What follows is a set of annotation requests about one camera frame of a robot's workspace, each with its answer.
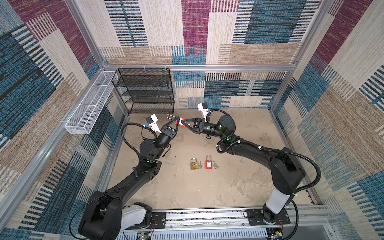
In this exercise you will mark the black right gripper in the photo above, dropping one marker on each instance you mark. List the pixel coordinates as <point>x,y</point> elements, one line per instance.
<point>198,125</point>

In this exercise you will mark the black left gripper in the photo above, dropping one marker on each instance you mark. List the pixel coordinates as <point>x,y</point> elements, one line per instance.
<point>169,130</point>

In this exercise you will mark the small red padlock with key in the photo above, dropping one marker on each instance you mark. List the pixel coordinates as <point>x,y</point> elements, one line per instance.
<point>170,117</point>

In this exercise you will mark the brass padlock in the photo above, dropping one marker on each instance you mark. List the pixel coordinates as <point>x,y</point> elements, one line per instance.
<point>195,165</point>

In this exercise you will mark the red padlock with white label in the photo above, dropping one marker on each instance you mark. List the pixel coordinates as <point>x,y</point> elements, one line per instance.
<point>209,162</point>

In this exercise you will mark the key with ring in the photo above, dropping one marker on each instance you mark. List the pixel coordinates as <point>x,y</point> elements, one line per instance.
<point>215,165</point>

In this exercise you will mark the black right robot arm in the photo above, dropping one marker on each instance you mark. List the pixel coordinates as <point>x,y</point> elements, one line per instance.
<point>286,170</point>

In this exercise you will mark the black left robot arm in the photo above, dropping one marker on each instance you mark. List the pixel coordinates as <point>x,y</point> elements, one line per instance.
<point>104,215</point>

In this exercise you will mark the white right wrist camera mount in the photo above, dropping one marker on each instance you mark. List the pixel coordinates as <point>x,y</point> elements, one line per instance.
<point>204,108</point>

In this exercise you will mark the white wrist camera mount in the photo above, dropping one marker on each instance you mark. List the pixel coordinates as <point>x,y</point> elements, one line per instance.
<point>151,122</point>
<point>204,108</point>

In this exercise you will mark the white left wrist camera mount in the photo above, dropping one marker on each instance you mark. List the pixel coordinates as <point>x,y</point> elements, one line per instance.
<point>151,122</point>

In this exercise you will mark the black wire mesh shelf rack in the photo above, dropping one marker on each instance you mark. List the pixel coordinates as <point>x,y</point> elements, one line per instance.
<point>145,90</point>

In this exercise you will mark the white wire mesh wall basket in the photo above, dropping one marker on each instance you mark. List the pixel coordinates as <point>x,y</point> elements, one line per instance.
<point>87,112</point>

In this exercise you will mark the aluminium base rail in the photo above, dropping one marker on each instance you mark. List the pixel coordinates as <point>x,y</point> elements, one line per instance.
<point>314,223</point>

